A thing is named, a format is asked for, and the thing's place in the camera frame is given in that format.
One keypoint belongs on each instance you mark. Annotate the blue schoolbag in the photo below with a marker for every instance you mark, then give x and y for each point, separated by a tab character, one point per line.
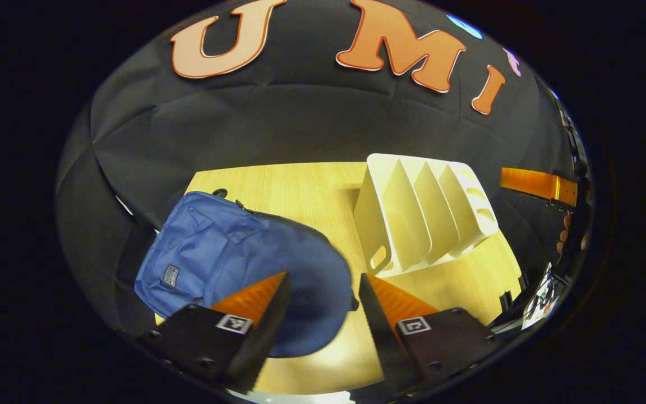
216	252

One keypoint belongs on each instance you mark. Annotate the white colourful printed object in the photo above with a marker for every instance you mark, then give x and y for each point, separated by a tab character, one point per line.
541	297

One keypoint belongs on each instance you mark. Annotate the white bookshelf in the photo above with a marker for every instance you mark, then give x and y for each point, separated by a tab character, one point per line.
401	219

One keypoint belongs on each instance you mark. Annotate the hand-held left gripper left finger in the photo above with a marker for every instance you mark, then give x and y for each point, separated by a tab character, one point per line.
267	331

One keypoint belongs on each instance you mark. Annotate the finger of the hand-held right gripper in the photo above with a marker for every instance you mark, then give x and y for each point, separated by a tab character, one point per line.
530	182

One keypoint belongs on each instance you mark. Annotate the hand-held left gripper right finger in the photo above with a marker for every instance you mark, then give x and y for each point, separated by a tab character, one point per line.
382	336

